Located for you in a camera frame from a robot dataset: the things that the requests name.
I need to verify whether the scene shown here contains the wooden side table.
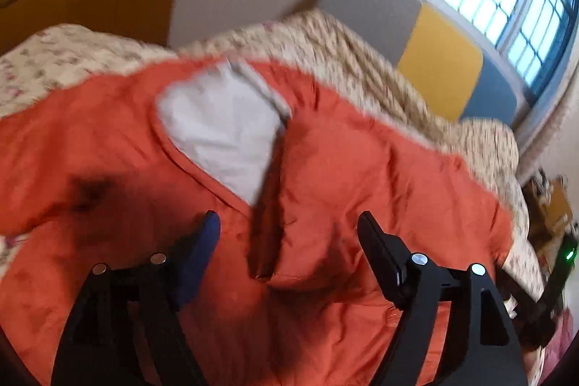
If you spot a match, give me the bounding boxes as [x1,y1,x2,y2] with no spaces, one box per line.
[522,173,579,251]

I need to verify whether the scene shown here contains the grey yellow blue headboard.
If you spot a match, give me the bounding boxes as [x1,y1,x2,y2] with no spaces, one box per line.
[319,0,521,127]

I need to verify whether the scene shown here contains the orange jacket with white lining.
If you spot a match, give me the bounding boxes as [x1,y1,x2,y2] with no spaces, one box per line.
[0,56,516,386]

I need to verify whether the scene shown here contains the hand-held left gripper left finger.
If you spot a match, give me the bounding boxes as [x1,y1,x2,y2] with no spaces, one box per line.
[51,211,221,386]

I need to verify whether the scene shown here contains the floral curtain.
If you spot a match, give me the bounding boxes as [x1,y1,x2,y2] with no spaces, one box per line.
[516,83,579,183]

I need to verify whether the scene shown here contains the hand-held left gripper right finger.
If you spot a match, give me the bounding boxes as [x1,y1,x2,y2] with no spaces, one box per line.
[357,211,528,386]

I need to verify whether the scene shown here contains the floral bedspread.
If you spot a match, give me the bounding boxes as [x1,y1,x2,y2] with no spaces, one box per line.
[0,8,546,386]

